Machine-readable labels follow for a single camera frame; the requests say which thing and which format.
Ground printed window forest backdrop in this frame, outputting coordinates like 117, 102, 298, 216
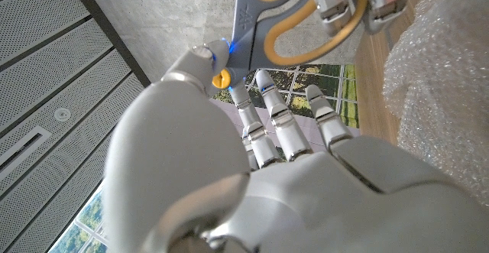
47, 63, 362, 253

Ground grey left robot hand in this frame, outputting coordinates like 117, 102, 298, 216
102, 39, 489, 253

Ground clear bubble wrap sheet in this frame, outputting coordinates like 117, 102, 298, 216
381, 0, 489, 208

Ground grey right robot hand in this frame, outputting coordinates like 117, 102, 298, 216
309, 0, 440, 38

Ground scissors with orange grey handles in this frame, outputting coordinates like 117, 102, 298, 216
212, 0, 370, 90

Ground round white ceiling fixture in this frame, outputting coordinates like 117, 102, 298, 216
53, 106, 72, 123

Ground white ceiling vent slot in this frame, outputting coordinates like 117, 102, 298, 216
0, 125, 53, 181

